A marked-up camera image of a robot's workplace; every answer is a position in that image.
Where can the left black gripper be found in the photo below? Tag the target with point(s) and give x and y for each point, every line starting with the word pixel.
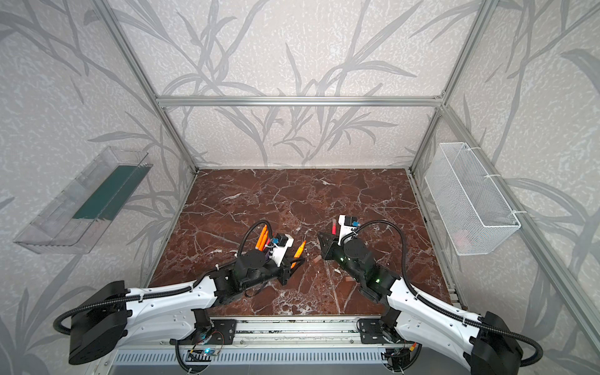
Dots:
pixel 286 271

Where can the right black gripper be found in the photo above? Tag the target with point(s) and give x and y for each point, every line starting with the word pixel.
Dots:
pixel 332 248

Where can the orange marker group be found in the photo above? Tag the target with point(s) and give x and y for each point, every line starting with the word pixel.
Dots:
pixel 298 254

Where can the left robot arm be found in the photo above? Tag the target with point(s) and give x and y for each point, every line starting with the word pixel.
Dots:
pixel 117 316

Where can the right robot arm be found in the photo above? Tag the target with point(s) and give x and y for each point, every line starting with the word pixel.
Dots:
pixel 482 344

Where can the orange marker far left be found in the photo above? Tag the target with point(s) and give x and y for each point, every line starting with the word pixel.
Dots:
pixel 260 237

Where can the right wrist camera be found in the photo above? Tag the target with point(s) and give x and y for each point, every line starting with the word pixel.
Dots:
pixel 348 225

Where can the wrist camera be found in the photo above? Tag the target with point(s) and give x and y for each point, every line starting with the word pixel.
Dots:
pixel 348 225
pixel 279 246

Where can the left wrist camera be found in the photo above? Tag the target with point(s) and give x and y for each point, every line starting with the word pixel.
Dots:
pixel 279 246

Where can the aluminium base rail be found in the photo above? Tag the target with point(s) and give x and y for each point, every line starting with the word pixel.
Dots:
pixel 335 331

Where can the white wire mesh basket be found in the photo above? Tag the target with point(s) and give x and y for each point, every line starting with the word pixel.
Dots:
pixel 476 215

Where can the clear plastic wall tray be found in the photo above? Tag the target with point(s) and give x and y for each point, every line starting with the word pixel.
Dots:
pixel 75 220

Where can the aluminium frame crossbar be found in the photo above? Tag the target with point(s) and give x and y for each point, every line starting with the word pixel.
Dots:
pixel 385 101

